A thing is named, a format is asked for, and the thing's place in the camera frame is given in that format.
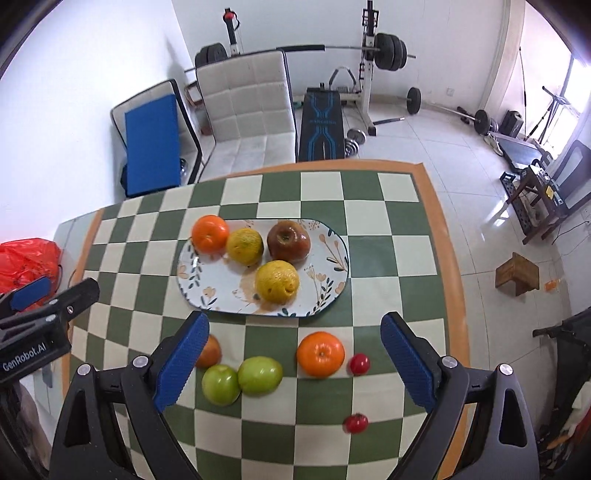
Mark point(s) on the black speaker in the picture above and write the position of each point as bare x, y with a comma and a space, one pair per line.
512, 123

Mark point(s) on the white barbell rack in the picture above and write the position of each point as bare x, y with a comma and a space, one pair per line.
368, 92

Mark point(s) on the black treadmill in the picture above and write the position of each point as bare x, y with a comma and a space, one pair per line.
519, 152

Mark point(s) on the green checkered tablecloth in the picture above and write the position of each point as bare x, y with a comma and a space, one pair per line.
369, 277

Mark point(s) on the blue foam mat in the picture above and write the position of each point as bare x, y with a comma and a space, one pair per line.
152, 145

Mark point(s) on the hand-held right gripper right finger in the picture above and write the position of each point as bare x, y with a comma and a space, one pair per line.
408, 364

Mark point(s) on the black blue weight bench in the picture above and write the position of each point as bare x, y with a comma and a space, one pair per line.
322, 124

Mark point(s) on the dark red apple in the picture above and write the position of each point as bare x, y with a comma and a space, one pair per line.
288, 242

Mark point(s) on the dark wooden side table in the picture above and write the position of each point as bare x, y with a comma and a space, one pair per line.
535, 194

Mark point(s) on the loaded barbell with black plates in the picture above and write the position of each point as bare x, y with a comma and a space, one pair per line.
390, 51

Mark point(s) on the large orange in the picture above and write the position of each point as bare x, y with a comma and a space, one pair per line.
321, 354

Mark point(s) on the small orange floor item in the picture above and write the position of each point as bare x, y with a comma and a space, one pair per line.
552, 285

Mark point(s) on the black folded exercise machine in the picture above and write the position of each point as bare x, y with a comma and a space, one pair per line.
570, 360

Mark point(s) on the small wooden stool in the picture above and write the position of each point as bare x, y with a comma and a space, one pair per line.
517, 272

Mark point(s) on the small orange tangerine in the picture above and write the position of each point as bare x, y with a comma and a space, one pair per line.
210, 233

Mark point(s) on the floor barbell with black plates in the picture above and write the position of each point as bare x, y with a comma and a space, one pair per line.
413, 100

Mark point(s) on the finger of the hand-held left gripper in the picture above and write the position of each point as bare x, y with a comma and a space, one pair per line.
30, 290
78, 295

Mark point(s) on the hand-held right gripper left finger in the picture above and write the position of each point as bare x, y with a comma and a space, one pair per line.
182, 360

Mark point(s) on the red cherry tomato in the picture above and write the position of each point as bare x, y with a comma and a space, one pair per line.
359, 364
355, 423

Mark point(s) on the floral oval ceramic plate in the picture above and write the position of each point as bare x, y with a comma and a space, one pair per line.
323, 258

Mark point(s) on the yellow-green citrus fruit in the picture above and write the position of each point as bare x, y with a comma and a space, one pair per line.
244, 247

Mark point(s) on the beige tufted sofa chair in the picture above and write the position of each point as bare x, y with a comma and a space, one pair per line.
244, 106

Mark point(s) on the reddish-orange round fruit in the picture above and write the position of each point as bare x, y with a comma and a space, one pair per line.
211, 351

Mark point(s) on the black tripod stand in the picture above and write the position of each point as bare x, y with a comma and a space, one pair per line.
549, 110

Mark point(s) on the green apple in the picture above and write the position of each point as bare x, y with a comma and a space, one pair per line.
220, 384
261, 374

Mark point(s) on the chrome dumbbell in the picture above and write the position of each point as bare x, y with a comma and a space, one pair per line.
354, 142

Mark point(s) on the red plastic bag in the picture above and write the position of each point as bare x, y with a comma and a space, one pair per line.
25, 261

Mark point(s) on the yellow lemon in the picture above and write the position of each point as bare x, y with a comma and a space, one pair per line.
277, 281

